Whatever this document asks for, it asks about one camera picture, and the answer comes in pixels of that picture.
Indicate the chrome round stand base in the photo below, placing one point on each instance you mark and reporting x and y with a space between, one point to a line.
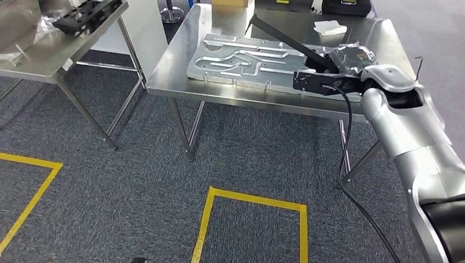
171 16

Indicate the stainless steel workbench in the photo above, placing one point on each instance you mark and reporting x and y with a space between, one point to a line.
181 54

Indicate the stainless steel side table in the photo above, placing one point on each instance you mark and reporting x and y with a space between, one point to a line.
54 61

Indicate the white cabinet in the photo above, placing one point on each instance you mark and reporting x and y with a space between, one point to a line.
145 36

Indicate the yellow floor tape square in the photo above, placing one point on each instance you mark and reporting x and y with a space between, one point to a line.
214 191

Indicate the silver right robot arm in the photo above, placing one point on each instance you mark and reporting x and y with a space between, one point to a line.
417 145

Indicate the white folded cloth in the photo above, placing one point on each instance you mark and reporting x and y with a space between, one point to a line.
328 28

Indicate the white table label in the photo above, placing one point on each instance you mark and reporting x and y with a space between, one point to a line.
67 64

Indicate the aluminium fixture plate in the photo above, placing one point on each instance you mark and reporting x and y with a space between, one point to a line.
225 72

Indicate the black case with yellow label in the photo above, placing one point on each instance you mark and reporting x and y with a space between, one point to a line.
345 9
283 5

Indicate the cardboard box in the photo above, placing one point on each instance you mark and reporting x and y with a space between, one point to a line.
232 3

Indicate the black plastic frame part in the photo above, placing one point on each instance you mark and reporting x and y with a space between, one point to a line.
283 37

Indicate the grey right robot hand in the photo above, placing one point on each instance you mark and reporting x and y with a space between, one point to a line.
352 58

